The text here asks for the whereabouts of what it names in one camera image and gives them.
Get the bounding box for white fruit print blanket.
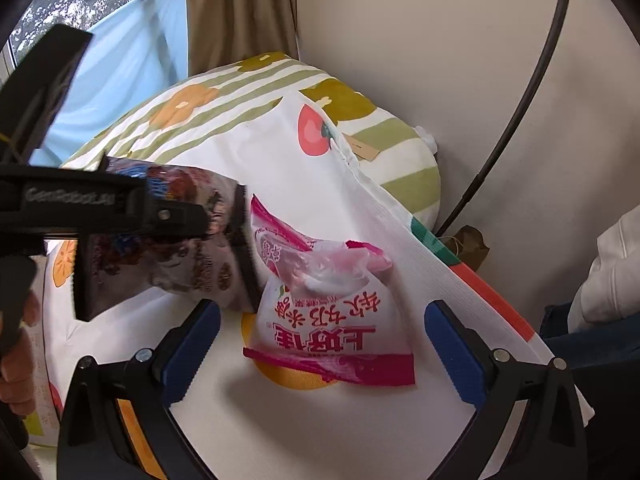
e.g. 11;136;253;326
25;92;596;480

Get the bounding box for pink white milk snack bag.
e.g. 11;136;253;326
242;195;417;387

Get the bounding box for brown curtain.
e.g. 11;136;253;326
182;0;301;78

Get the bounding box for light blue curtain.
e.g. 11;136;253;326
30;0;191;166

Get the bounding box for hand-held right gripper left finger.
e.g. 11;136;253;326
57;299;222;480

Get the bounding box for white chocolate snack bag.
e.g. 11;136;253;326
74;156;263;322

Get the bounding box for green striped pillow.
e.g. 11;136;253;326
60;51;441;231

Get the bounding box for brown paper bag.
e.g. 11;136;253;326
440;225;491;273

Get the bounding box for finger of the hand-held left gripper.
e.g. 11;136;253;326
142;180;210;238

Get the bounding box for person's white sweater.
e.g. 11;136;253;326
567;210;640;331

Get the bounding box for black cable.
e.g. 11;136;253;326
434;0;576;237

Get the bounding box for person's dark jeans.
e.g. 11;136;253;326
537;302;640;480

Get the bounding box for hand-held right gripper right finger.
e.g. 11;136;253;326
424;300;588;480

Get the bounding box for person's left hand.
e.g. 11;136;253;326
0;290;43;418

